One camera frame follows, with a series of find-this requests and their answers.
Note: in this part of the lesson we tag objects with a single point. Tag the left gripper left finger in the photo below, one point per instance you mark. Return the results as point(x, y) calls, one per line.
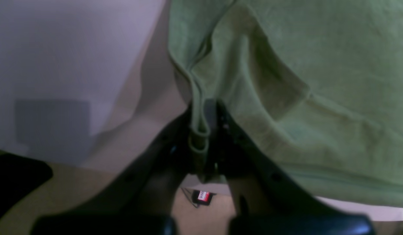
point(139, 200)

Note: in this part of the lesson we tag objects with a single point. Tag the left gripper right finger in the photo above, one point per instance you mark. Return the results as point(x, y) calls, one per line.
point(267, 200)

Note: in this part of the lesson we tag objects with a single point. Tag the small red black device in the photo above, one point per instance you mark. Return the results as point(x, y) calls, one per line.
point(201, 197)

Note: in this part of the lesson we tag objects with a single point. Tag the green t-shirt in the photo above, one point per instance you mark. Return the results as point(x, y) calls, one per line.
point(316, 84)

